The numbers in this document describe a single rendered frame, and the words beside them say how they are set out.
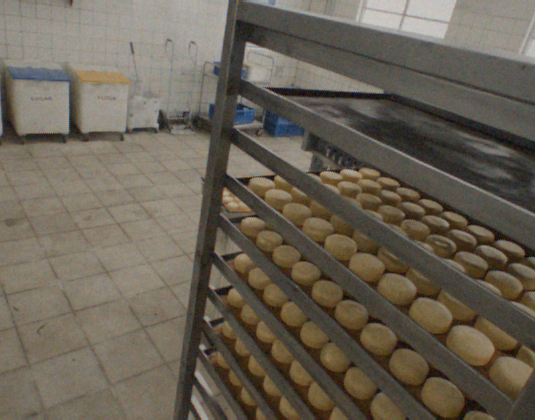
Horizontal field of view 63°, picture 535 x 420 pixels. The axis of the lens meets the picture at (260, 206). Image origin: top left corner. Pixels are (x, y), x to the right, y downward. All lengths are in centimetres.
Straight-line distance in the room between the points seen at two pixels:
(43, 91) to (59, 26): 93
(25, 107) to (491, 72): 489
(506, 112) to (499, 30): 519
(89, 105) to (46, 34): 92
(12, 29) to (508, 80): 540
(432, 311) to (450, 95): 27
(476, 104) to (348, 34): 17
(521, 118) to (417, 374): 35
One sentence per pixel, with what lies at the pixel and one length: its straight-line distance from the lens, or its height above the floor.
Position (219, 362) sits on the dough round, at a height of 105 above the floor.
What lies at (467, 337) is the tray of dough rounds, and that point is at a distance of 59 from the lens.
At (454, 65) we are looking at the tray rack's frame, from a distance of 47.
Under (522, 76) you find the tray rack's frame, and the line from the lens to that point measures 44.
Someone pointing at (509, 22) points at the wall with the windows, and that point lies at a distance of 563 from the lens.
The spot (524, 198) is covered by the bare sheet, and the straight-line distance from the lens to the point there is 60.
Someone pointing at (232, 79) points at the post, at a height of 169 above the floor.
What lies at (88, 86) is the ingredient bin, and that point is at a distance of 522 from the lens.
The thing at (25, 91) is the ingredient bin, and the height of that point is 57.
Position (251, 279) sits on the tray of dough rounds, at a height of 133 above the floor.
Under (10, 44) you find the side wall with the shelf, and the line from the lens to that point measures 565.
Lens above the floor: 183
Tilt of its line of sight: 25 degrees down
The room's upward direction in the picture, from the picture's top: 11 degrees clockwise
